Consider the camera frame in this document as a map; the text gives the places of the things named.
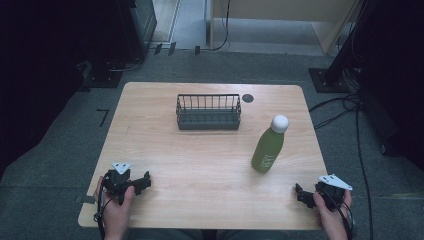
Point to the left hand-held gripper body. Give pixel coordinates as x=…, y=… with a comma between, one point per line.
x=116, y=182

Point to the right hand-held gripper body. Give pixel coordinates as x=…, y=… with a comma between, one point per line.
x=330, y=191

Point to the person's right hand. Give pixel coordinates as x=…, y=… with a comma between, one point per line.
x=330, y=216

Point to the person's left hand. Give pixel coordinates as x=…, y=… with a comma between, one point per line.
x=115, y=210

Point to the grey floor tape piece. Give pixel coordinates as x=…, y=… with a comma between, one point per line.
x=87, y=199

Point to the green bottle with white cap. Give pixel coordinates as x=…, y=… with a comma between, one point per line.
x=270, y=146

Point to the dark round table grommet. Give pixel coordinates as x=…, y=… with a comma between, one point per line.
x=247, y=98

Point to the black stand base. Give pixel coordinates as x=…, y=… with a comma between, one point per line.
x=103, y=75

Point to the dark cabinet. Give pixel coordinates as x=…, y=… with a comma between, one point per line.
x=140, y=23

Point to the light wooden partition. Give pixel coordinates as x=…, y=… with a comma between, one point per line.
x=283, y=8

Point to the black stand with base plate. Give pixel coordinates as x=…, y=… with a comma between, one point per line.
x=333, y=76

